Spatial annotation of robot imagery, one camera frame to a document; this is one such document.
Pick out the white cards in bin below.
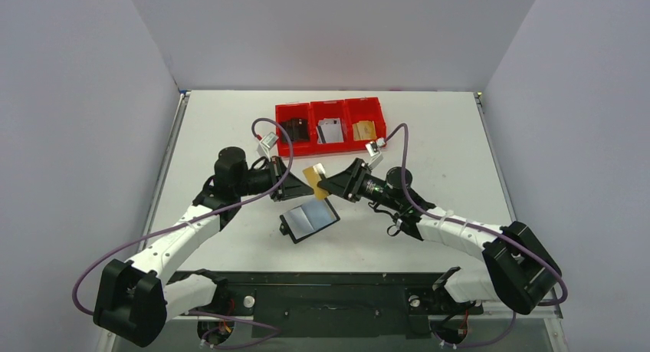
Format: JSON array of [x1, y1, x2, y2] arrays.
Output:
[[317, 118, 344, 144]]

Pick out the right red bin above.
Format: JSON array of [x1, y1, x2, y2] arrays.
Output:
[[343, 97, 387, 151]]

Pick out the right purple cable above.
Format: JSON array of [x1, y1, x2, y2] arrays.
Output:
[[380, 123, 570, 308]]

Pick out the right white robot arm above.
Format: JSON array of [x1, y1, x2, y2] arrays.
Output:
[[317, 159, 563, 314]]

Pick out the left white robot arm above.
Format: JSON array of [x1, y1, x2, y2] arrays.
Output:
[[93, 146, 314, 347]]

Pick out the black card holders in bin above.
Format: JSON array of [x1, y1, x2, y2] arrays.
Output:
[[280, 118, 310, 143]]

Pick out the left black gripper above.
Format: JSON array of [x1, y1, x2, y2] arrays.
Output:
[[235, 156, 314, 202]]

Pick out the black leather card holder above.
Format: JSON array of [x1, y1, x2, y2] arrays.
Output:
[[279, 199, 340, 244]]

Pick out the gold cards in bin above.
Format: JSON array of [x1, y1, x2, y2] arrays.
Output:
[[352, 120, 377, 141]]

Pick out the middle red bin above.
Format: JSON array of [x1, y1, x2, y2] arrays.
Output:
[[310, 100, 349, 153]]

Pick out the red bin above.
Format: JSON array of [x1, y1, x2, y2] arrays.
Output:
[[275, 103, 312, 156], [343, 97, 387, 151], [310, 100, 349, 153]]

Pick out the gold credit card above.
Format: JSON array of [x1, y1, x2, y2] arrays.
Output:
[[303, 163, 329, 200]]

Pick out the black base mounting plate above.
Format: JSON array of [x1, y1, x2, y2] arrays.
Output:
[[165, 269, 483, 346]]

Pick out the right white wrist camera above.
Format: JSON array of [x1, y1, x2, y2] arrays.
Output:
[[366, 138, 386, 170]]

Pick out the left red bin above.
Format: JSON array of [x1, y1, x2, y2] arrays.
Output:
[[275, 103, 312, 156]]

